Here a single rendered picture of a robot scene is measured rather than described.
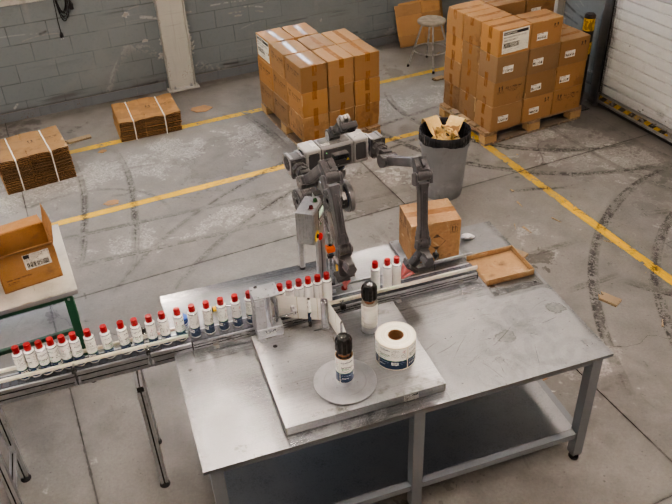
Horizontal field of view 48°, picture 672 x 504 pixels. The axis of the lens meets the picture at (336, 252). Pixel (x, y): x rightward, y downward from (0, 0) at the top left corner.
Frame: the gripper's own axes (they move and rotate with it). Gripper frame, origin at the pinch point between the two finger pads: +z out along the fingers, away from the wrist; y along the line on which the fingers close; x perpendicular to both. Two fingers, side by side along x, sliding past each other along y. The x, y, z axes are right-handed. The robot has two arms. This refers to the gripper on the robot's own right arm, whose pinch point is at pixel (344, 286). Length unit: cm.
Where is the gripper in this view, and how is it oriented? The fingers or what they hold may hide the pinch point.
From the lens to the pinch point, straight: 407.1
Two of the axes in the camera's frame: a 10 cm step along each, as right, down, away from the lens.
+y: 9.4, -2.3, 2.5
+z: 0.4, 8.1, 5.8
